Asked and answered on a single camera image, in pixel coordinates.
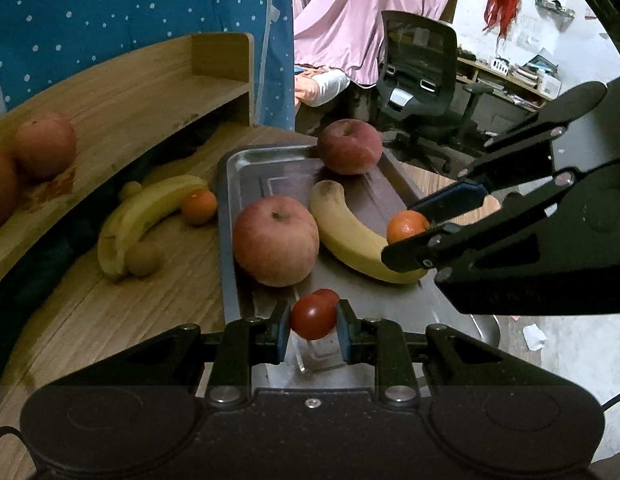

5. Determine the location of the metal wall rack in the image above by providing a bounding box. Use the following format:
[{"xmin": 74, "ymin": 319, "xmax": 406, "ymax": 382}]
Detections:
[{"xmin": 535, "ymin": 0, "xmax": 577, "ymax": 19}]

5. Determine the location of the pink curtain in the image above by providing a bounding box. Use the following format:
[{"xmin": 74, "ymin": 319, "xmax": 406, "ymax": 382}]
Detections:
[{"xmin": 291, "ymin": 0, "xmax": 464, "ymax": 87}]

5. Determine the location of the greenish yellow banana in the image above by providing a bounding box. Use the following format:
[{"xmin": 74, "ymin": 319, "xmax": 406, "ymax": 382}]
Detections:
[{"xmin": 97, "ymin": 175, "xmax": 211, "ymax": 281}]

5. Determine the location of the black office chair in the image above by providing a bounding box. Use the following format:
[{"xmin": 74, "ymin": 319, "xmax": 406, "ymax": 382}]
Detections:
[{"xmin": 375, "ymin": 10, "xmax": 496, "ymax": 162}]

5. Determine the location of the small orange mandarin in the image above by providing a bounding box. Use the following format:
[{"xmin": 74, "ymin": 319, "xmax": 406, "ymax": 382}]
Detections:
[
  {"xmin": 181, "ymin": 189, "xmax": 218, "ymax": 227},
  {"xmin": 386, "ymin": 210, "xmax": 431, "ymax": 246}
]

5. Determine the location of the dark red apple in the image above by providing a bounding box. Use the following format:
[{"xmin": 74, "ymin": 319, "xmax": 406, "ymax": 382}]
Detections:
[{"xmin": 317, "ymin": 119, "xmax": 384, "ymax": 176}]

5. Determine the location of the pale pink apple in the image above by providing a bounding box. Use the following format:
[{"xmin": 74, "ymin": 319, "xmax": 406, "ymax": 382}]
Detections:
[{"xmin": 233, "ymin": 196, "xmax": 321, "ymax": 287}]

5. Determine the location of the cluttered wooden desk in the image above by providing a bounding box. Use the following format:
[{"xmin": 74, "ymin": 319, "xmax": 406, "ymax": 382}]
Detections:
[{"xmin": 455, "ymin": 50, "xmax": 566, "ymax": 112}]

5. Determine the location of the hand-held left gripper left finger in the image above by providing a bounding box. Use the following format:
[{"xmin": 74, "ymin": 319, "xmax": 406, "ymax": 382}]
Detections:
[{"xmin": 117, "ymin": 302, "xmax": 291, "ymax": 407}]

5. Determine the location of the wooden shelf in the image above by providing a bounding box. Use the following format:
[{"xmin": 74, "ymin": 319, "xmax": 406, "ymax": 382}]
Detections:
[{"xmin": 0, "ymin": 32, "xmax": 255, "ymax": 293}]

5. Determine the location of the metal tray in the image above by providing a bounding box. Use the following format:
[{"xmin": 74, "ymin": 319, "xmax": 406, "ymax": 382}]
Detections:
[{"xmin": 217, "ymin": 144, "xmax": 501, "ymax": 391}]

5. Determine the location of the white paper scrap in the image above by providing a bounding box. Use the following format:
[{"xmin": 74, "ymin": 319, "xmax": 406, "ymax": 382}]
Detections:
[{"xmin": 522, "ymin": 324, "xmax": 548, "ymax": 352}]

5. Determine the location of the black cable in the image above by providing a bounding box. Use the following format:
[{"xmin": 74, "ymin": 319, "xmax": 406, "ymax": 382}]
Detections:
[{"xmin": 0, "ymin": 426, "xmax": 28, "ymax": 480}]

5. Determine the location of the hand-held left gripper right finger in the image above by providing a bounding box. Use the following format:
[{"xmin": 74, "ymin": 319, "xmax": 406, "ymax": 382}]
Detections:
[{"xmin": 337, "ymin": 299, "xmax": 512, "ymax": 407}]

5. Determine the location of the blue dotted cloth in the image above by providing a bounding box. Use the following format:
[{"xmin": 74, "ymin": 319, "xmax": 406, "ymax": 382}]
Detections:
[{"xmin": 0, "ymin": 0, "xmax": 297, "ymax": 132}]

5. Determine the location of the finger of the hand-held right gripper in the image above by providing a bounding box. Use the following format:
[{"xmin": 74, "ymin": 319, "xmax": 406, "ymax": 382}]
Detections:
[
  {"xmin": 380, "ymin": 167, "xmax": 578, "ymax": 273},
  {"xmin": 405, "ymin": 81, "xmax": 609, "ymax": 223}
]

